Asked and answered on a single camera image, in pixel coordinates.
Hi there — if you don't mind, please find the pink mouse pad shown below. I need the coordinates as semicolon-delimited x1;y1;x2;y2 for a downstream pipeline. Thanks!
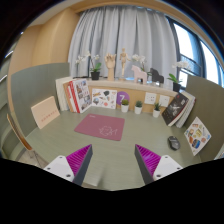
74;114;125;141

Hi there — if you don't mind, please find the white wall socket plate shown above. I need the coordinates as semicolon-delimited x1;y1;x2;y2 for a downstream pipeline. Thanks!
159;95;170;107

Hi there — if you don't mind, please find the white binder book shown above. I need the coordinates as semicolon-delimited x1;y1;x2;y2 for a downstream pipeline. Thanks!
55;77;72;111

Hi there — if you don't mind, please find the small potted plant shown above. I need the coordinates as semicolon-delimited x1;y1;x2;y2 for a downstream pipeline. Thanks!
121;99;129;113
134;100;143;114
153;103;161;118

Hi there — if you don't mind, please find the black cover book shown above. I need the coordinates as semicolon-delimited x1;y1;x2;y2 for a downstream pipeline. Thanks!
162;93;189;127

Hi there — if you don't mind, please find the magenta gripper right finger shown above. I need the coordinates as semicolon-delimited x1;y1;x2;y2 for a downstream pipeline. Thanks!
134;144;182;184

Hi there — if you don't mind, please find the white orchid black pot left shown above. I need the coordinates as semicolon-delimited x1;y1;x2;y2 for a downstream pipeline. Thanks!
75;52;102;81

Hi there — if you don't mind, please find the beige card with red text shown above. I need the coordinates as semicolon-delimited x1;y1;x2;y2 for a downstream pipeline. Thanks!
31;96;60;129

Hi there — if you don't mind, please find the red and white book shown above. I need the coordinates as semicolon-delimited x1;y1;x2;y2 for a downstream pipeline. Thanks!
63;81;77;113

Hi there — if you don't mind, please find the white sticker picture card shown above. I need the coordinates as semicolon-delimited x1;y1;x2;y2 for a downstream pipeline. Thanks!
92;88;117;109

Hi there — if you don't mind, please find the black computer mouse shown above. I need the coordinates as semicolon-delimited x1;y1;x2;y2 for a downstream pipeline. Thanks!
168;136;180;150

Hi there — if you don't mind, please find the photo cover book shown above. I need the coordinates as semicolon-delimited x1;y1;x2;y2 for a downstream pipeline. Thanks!
73;79;92;113

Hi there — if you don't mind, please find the white orchid black pot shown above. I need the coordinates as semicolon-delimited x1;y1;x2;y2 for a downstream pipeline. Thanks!
75;52;102;81
167;61;189;93

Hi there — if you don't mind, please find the small potted plant right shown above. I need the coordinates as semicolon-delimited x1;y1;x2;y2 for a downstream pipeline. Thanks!
153;103;161;118

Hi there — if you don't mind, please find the small potted plant left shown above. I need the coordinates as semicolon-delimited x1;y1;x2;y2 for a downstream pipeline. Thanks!
121;99;129;113

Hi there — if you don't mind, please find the grey curtain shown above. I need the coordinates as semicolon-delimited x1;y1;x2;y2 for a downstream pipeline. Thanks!
68;6;177;77

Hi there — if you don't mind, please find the white orchid behind horse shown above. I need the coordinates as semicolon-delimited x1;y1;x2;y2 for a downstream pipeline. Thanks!
132;54;146;72

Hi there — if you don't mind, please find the black horse figurine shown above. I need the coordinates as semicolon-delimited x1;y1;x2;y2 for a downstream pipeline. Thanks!
150;68;164;83

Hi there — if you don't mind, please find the small potted plant middle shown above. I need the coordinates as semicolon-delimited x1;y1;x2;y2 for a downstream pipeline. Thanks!
134;100;143;114

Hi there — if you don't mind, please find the white orchid black pot right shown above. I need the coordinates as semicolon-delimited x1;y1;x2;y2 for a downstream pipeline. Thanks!
167;61;189;93

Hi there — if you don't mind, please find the wooden mannequin figure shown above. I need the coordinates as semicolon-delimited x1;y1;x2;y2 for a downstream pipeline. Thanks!
120;49;129;80

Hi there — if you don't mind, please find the white book behind black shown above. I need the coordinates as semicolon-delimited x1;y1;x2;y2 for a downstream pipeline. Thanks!
175;91;196;128

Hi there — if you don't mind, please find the pink horse figurine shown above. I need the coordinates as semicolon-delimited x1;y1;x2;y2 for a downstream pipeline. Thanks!
132;65;147;85

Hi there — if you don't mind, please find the purple round number sign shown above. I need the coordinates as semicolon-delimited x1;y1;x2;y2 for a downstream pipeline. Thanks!
116;91;130;105

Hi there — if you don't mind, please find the wooden hand model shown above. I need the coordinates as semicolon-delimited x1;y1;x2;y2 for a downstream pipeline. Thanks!
104;53;116;81

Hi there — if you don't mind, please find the colourful food picture card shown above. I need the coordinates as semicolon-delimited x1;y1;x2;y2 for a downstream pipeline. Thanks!
185;117;212;155

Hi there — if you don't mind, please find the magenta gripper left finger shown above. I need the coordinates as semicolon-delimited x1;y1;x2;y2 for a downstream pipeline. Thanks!
44;145;93;186

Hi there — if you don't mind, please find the white wall switch plate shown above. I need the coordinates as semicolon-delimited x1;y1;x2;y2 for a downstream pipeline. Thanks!
144;93;157;104

